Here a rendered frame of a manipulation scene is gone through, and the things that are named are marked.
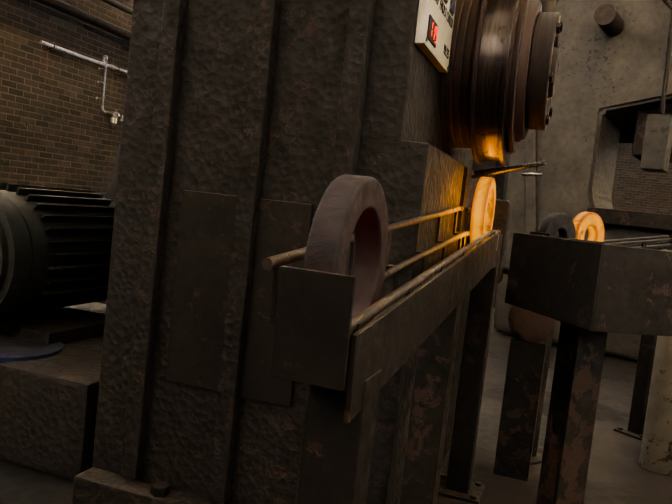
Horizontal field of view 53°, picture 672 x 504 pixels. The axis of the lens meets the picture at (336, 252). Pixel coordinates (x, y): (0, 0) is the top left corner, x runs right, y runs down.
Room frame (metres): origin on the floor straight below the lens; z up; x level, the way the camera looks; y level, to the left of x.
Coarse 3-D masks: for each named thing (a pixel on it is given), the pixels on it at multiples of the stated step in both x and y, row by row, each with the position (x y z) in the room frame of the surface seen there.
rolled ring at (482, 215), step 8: (480, 184) 1.69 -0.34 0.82; (488, 184) 1.68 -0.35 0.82; (480, 192) 1.67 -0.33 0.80; (488, 192) 1.67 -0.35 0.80; (480, 200) 1.66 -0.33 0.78; (488, 200) 1.68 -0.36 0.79; (472, 208) 1.66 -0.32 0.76; (480, 208) 1.65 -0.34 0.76; (488, 208) 1.80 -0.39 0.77; (472, 216) 1.66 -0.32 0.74; (480, 216) 1.65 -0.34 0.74; (488, 216) 1.80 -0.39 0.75; (472, 224) 1.66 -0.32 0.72; (480, 224) 1.66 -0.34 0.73; (488, 224) 1.79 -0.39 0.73; (472, 232) 1.67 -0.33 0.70; (480, 232) 1.66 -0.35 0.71; (472, 240) 1.69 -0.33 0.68; (472, 248) 1.73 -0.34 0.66
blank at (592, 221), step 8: (576, 216) 2.21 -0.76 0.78; (584, 216) 2.19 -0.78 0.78; (592, 216) 2.21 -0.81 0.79; (576, 224) 2.18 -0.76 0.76; (584, 224) 2.19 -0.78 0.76; (592, 224) 2.22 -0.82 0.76; (600, 224) 2.24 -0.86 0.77; (576, 232) 2.17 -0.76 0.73; (584, 232) 2.20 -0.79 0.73; (592, 232) 2.25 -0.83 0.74; (600, 232) 2.25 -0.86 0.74; (592, 240) 2.25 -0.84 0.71; (600, 240) 2.25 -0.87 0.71
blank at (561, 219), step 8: (552, 216) 2.11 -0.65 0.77; (560, 216) 2.12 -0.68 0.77; (568, 216) 2.14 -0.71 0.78; (544, 224) 2.10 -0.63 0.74; (552, 224) 2.10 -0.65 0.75; (560, 224) 2.12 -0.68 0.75; (568, 224) 2.14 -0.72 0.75; (544, 232) 2.08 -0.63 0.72; (552, 232) 2.10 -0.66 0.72; (560, 232) 2.16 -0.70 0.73; (568, 232) 2.15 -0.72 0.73
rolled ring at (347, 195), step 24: (336, 192) 0.66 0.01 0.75; (360, 192) 0.67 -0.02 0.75; (336, 216) 0.64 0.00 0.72; (360, 216) 0.75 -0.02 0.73; (384, 216) 0.76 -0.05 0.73; (312, 240) 0.63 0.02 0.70; (336, 240) 0.63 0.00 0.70; (360, 240) 0.77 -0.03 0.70; (384, 240) 0.77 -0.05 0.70; (312, 264) 0.63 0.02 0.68; (336, 264) 0.62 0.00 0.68; (360, 264) 0.77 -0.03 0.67; (384, 264) 0.79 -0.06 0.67; (360, 288) 0.76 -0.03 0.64
